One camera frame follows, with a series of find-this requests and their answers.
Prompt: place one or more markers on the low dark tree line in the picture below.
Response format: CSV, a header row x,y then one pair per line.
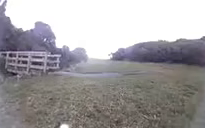
x,y
170,51

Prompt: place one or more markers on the robot's own part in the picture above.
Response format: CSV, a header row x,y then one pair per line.
x,y
64,126

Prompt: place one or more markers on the pale wooden railing bridge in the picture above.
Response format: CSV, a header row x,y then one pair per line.
x,y
30,61

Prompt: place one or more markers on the grey paved path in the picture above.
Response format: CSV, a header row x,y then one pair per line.
x,y
90,74

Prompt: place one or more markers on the wood of dark trees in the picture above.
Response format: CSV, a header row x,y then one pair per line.
x,y
40,38

